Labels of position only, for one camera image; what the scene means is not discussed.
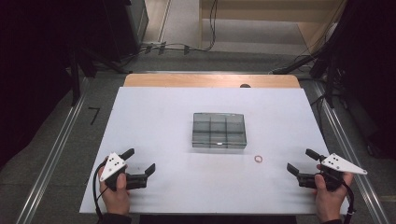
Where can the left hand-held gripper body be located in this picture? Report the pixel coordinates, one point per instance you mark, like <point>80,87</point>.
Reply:
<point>113,165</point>

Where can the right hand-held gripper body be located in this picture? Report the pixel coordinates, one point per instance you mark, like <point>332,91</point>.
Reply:
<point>337,164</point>

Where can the clear plastic compartment box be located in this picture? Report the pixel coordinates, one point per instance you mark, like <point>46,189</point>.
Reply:
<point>219,130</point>

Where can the person's left hand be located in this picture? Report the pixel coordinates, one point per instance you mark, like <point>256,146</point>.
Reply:
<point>116,200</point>

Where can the person's right hand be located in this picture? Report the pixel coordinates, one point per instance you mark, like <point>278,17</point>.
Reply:
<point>330,203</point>

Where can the white table cover board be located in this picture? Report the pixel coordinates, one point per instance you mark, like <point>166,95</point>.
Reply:
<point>162,124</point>

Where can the black metal stand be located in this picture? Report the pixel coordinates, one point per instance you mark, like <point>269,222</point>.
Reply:
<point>328,74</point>
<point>76,74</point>

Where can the dark round table grommet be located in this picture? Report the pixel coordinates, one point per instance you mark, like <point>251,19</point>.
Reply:
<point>245,86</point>

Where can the power strip with plugs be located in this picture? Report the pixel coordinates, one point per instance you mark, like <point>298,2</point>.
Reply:
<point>162,47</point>

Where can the black cabinet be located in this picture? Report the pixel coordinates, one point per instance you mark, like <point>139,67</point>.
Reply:
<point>124,28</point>

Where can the light wooden shelf unit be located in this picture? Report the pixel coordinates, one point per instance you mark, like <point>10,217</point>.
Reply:
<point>264,12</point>

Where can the aluminium floor rail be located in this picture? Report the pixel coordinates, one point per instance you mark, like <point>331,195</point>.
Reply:
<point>56,152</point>
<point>345,146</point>

